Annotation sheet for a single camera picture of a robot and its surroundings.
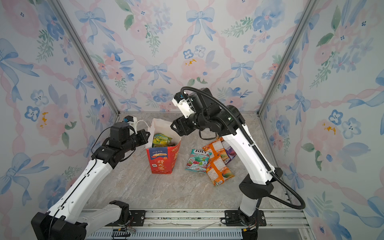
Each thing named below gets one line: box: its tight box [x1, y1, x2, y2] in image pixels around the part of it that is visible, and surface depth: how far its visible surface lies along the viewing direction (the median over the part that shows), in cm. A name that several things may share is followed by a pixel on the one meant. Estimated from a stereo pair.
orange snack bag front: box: [206, 157, 235, 187], surface depth 87 cm
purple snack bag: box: [221, 140, 237, 165], surface depth 95 cm
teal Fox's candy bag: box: [185, 149, 212, 174], surface depth 93 cm
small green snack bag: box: [152, 133, 176, 148], surface depth 92 cm
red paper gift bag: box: [145, 118, 182, 175], surface depth 79 cm
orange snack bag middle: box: [202, 137, 230, 171], surface depth 94 cm
